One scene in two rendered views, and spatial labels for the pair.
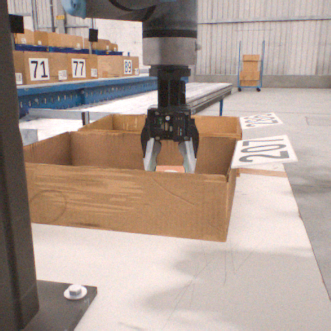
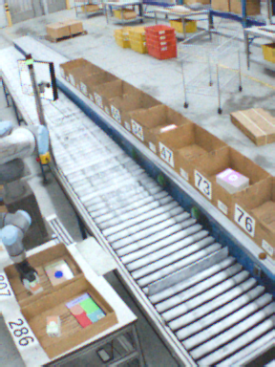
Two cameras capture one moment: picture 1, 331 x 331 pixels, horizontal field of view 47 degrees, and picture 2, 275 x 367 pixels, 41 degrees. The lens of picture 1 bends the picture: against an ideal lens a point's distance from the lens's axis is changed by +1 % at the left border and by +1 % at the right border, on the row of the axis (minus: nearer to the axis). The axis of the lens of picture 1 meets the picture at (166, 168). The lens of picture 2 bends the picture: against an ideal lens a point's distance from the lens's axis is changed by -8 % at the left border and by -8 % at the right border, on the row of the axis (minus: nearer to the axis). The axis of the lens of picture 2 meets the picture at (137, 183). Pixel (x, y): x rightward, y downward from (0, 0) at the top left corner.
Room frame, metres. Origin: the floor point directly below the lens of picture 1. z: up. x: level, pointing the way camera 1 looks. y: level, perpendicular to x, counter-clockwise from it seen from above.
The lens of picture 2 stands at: (2.09, -0.34, 2.22)
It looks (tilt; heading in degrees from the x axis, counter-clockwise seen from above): 34 degrees down; 142
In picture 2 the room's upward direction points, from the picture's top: 9 degrees counter-clockwise
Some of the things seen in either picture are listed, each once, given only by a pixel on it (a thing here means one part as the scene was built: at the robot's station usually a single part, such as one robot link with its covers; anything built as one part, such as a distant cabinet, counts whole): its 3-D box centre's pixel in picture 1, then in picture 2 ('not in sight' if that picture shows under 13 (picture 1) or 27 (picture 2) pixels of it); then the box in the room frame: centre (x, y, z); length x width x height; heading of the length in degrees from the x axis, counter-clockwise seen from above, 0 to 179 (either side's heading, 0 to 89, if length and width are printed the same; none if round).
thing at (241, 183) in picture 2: not in sight; (232, 183); (1.04, 1.17, 0.92); 0.16 x 0.11 x 0.07; 174
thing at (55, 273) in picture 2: not in sight; (60, 274); (0.69, 0.16, 0.76); 0.19 x 0.14 x 0.02; 166
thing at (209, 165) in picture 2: not in sight; (230, 180); (1.05, 1.12, 0.96); 0.39 x 0.29 x 0.17; 163
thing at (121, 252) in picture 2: not in sight; (156, 238); (0.85, 0.71, 0.72); 0.52 x 0.05 x 0.05; 73
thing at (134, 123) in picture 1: (166, 140); (67, 316); (0.98, 0.00, 0.80); 0.38 x 0.28 x 0.10; 81
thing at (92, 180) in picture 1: (129, 174); (43, 276); (0.67, 0.07, 0.80); 0.38 x 0.28 x 0.10; 77
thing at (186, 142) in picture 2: not in sight; (192, 151); (0.68, 1.24, 0.96); 0.39 x 0.29 x 0.17; 163
